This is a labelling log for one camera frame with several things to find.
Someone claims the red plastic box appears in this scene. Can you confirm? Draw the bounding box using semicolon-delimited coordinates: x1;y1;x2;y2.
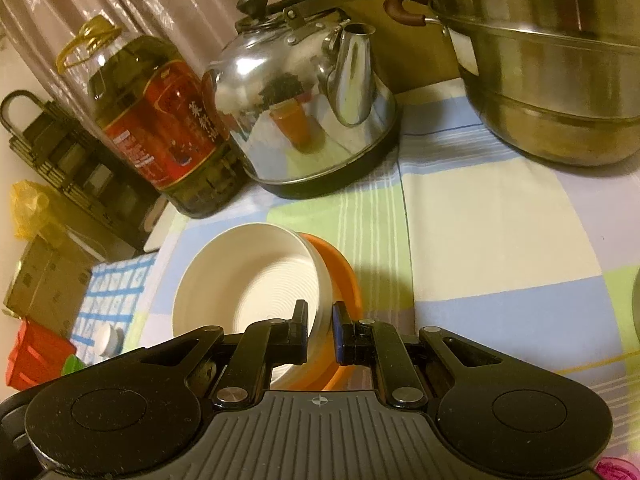
6;319;76;392

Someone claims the pink glass plate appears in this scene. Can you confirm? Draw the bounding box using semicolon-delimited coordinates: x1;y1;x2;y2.
597;457;640;480

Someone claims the cardboard box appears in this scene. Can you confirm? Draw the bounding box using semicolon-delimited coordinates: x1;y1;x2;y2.
4;235;93;341

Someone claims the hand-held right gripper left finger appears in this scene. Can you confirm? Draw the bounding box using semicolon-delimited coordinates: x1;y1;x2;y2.
137;300;309;408

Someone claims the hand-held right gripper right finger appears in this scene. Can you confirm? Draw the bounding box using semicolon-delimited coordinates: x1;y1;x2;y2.
332;301;506;408

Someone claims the stainless steel steamer pot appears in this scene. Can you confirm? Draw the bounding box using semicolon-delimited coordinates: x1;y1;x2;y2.
362;0;640;168

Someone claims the blue and white cloth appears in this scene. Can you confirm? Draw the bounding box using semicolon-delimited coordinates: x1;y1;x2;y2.
70;252;158;361

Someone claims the orange plastic bowl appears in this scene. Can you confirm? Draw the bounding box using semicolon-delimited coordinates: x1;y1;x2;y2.
280;232;361;392

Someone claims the stainless steel kettle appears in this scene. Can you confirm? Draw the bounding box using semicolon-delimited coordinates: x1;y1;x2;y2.
202;0;401;200

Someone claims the dark folding rack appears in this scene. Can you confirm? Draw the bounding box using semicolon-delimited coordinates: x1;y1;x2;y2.
0;90;166;251

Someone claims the cooking oil bottle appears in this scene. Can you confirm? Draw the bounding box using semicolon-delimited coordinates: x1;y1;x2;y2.
56;15;246;220

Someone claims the yellow plastic bag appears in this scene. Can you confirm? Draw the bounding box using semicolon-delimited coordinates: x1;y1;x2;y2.
11;180;68;246

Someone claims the white plastic bowl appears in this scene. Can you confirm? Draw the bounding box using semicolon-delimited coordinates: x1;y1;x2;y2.
171;222;333;391

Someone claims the beige patterned curtain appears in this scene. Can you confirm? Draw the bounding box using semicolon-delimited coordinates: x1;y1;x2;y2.
0;0;321;126

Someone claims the checked tablecloth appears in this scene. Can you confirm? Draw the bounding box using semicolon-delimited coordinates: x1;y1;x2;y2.
117;77;640;461

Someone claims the white round cap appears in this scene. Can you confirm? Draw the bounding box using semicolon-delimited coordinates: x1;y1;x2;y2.
95;324;126;358

